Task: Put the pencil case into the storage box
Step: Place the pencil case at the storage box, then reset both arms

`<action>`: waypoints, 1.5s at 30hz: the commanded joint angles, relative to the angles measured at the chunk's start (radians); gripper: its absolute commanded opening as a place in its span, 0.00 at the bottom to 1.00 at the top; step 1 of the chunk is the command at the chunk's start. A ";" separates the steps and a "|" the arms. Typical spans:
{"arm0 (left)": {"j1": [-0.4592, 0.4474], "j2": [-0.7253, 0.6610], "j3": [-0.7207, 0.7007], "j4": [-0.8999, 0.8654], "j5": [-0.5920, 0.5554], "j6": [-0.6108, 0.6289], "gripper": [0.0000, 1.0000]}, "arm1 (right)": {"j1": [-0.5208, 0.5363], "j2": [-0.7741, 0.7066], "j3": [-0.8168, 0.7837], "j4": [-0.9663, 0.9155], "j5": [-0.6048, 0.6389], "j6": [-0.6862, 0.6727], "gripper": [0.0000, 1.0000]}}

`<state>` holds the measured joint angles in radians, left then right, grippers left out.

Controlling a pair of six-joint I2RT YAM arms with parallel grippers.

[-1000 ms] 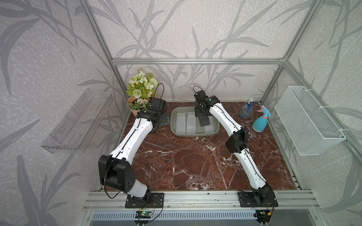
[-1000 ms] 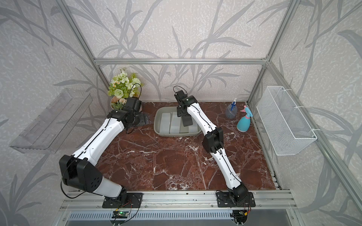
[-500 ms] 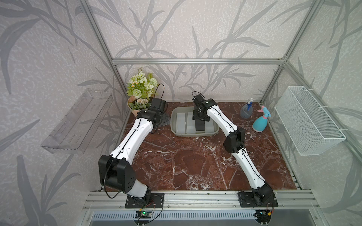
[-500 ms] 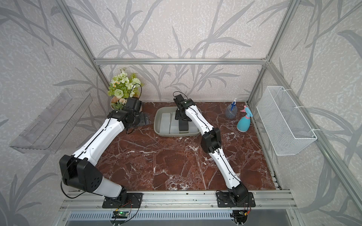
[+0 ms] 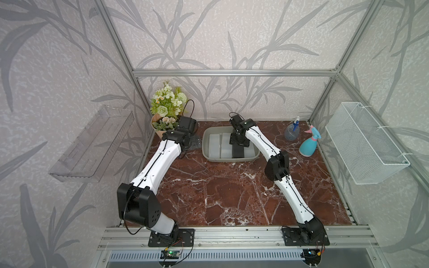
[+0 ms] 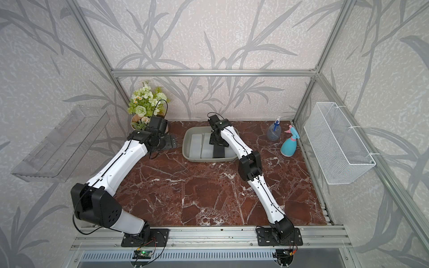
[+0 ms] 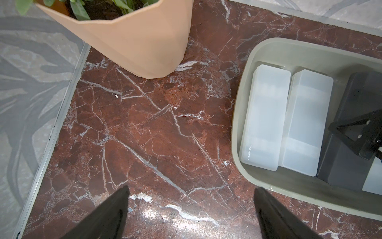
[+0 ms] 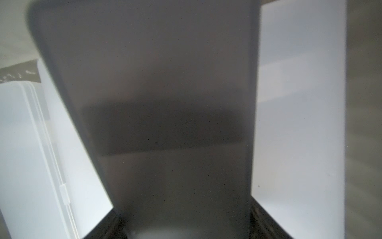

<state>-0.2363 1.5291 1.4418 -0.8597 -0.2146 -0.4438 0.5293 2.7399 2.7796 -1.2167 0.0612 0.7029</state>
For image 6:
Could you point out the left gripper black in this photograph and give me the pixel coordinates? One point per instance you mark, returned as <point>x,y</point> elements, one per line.
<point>171,142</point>

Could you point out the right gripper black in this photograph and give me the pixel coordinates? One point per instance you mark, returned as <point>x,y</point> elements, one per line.
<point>212,140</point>

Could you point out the black pencil case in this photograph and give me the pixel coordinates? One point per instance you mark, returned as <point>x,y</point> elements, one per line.
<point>218,151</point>

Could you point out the grey-green storage box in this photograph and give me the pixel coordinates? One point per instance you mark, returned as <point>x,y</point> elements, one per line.
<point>206,132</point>

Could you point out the frosted pencil case diagonal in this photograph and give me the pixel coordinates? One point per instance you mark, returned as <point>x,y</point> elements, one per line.
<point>196,146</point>

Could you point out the frosted pencil case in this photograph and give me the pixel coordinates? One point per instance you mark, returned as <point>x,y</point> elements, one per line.
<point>229,152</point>
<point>207,150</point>

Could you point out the frosted pencil case front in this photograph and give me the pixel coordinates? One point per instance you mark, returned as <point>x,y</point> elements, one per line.
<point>229,152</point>

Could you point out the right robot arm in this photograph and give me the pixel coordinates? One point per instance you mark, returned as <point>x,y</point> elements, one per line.
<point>251,171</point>

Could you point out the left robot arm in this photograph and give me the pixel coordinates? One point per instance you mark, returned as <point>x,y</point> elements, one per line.
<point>94,201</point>

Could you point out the artificial green white flowers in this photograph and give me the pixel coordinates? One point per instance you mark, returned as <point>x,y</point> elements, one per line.
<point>148,102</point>

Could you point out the clear blue-cap spray bottle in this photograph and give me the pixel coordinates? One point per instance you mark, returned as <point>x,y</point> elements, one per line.
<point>274,130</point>

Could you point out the teal pink spray bottle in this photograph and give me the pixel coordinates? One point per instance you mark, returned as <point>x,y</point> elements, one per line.
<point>290,145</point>

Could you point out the left circuit board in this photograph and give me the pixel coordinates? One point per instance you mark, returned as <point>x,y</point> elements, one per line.
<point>142,254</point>

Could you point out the circuit board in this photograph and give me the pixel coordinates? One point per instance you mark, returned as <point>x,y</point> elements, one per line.
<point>142,254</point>
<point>283,257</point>

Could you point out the right circuit board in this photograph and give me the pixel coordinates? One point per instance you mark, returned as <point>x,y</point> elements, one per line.
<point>283,257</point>

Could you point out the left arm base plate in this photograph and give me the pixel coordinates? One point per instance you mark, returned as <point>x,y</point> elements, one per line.
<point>154,237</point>

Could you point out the clear plastic wall shelf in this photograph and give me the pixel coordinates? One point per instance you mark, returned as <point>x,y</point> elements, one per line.
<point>57,156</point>

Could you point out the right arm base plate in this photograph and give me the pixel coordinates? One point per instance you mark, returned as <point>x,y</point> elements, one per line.
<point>268,237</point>

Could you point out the white wire mesh basket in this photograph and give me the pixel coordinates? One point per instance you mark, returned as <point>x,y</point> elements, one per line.
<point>340,152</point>

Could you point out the aluminium front rail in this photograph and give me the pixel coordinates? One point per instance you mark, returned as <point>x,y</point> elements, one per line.
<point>218,237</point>

